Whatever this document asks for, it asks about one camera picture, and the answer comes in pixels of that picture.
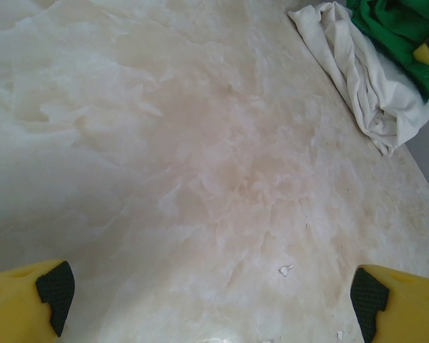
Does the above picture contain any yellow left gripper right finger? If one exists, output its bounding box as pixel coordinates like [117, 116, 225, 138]
[350, 263, 429, 343]

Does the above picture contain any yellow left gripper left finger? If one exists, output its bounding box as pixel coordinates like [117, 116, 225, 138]
[0, 259, 76, 343]

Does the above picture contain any folded white t-shirt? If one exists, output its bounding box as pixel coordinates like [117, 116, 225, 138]
[287, 1, 429, 156]

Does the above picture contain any green t-shirt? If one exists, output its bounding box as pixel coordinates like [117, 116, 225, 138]
[345, 0, 429, 106]

